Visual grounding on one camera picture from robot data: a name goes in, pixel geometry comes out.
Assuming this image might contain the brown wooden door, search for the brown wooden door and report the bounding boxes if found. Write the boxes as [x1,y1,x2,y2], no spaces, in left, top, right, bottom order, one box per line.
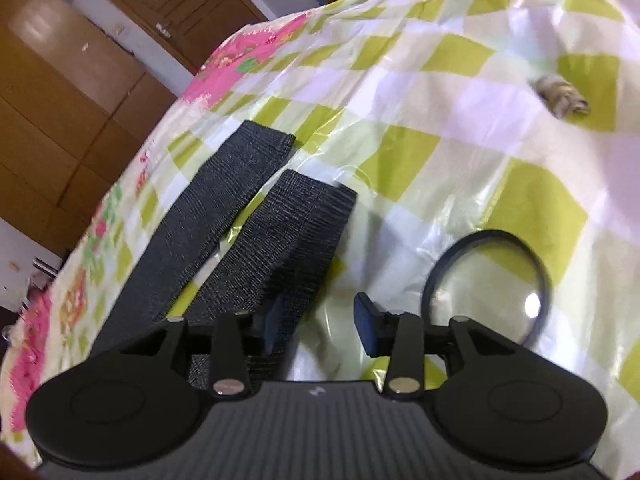
[111,0,266,73]

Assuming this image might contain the green checkered floral bedsheet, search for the green checkered floral bedsheet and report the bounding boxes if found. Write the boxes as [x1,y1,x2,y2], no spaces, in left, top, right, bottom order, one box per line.
[1,0,639,479]

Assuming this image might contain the dark grey knit pants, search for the dark grey knit pants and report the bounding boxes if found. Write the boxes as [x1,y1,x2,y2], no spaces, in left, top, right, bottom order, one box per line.
[91,120,357,385]

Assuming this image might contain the brown wooden wardrobe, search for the brown wooden wardrobe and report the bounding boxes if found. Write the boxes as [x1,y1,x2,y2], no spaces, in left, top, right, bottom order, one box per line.
[1,0,175,256]

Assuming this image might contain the black hair band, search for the black hair band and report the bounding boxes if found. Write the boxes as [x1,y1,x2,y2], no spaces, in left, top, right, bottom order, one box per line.
[421,229,551,349]

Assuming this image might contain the small crumpled grey item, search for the small crumpled grey item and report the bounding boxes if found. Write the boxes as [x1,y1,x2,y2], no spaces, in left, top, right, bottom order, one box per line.
[533,74,590,119]

